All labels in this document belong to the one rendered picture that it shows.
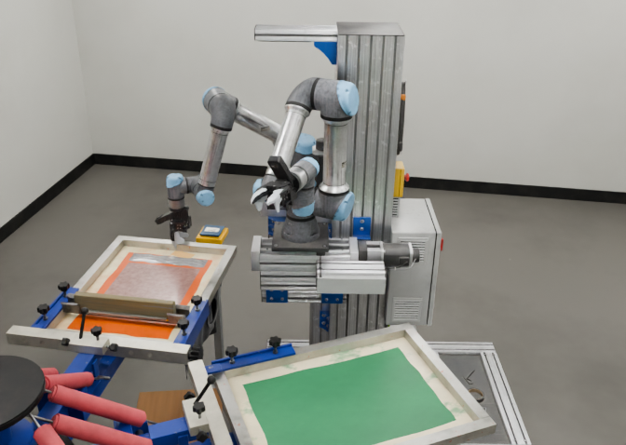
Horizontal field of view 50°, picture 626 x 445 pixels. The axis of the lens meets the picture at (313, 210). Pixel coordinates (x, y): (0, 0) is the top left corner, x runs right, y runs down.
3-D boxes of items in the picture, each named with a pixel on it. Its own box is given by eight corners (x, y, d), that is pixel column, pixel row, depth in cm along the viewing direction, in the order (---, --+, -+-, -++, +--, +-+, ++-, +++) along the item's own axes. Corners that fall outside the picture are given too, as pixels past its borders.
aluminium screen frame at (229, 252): (119, 242, 324) (118, 235, 322) (237, 252, 316) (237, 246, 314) (34, 341, 254) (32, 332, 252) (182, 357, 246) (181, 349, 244)
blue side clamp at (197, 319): (197, 312, 274) (197, 298, 271) (209, 313, 274) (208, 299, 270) (172, 358, 248) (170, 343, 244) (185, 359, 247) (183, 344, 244)
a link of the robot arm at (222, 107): (245, 103, 280) (217, 209, 296) (238, 96, 289) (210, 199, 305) (219, 98, 275) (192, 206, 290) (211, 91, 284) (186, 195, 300)
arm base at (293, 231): (319, 225, 276) (319, 204, 271) (319, 243, 262) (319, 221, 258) (282, 225, 276) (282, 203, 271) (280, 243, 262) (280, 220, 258)
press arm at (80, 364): (88, 353, 241) (86, 342, 239) (103, 355, 241) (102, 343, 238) (64, 385, 226) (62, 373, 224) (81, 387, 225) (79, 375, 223)
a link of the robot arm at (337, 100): (320, 208, 267) (323, 74, 243) (356, 215, 262) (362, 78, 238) (308, 221, 257) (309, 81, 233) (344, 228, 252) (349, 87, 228)
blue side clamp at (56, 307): (70, 299, 282) (67, 285, 279) (81, 300, 281) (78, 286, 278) (33, 342, 255) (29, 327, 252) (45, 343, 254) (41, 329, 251)
